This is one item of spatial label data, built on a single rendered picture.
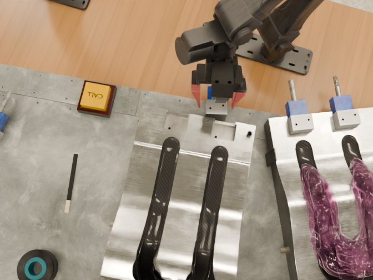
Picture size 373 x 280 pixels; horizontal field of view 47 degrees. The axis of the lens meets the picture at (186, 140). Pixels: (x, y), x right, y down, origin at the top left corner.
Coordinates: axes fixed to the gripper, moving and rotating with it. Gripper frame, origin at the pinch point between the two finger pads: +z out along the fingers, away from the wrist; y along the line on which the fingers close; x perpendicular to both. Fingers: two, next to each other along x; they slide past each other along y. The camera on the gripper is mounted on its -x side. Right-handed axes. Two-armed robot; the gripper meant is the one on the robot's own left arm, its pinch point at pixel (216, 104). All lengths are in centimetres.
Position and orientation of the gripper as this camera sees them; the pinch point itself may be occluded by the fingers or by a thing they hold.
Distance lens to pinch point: 101.7
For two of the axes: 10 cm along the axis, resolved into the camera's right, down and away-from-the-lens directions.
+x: 0.2, -7.1, 7.0
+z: -0.4, 7.0, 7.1
